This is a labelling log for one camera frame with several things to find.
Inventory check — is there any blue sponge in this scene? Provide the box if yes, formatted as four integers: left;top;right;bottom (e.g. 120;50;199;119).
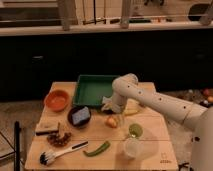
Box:
72;107;90;126

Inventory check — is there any orange bowl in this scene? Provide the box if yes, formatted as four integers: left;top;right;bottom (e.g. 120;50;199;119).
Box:
44;90;69;112

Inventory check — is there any wooden block with black handle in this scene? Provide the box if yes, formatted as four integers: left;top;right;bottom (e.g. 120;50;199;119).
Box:
35;122;60;135

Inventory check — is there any green chili pepper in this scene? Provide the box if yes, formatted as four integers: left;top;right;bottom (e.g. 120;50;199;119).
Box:
83;141;111;157

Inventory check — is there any green plastic tray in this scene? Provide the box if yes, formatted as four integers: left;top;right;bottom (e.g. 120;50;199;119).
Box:
72;75;117;108

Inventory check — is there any green round lid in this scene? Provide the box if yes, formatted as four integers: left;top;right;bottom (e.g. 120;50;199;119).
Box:
129;123;143;138

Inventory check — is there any white paper cup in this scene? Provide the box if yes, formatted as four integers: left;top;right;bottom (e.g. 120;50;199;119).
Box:
122;138;142;159

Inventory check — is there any dark bowl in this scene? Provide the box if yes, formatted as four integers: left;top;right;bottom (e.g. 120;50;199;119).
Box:
67;106;91;128

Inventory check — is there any black stand left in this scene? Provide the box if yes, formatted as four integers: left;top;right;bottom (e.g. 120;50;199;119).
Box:
14;121;21;171

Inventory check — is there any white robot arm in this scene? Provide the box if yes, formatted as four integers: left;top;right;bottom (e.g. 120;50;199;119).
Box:
102;73;213;171

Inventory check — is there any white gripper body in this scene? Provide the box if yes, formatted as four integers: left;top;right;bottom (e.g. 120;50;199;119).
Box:
101;96;127;114

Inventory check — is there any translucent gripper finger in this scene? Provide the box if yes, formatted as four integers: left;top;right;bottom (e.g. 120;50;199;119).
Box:
114;114;125;127

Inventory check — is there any white dish brush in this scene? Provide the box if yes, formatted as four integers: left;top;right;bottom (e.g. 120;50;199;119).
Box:
39;141;88;165

